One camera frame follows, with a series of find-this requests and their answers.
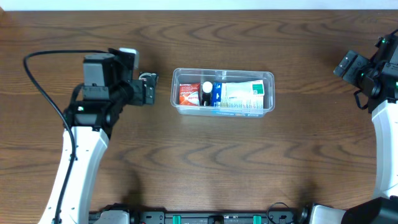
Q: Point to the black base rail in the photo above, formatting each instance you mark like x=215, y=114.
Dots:
x=119, y=213

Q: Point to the black bottle white cap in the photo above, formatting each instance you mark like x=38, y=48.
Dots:
x=206, y=93

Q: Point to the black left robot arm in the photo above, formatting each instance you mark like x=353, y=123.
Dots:
x=88, y=127

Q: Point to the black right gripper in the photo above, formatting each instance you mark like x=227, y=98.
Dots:
x=347, y=65

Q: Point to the blue medicine packet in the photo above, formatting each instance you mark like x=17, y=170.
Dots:
x=219, y=99

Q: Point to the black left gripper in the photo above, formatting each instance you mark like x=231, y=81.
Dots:
x=148, y=89

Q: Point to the red Panadol box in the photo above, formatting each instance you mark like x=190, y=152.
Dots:
x=189, y=94

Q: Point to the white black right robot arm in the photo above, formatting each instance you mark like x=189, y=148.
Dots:
x=382, y=208

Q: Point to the clear plastic container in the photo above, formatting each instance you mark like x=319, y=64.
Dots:
x=201, y=75

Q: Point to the white green medicine box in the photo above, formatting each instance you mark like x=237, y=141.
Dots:
x=251, y=88

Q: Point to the green Zam-Buk box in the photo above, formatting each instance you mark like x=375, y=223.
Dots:
x=147, y=76

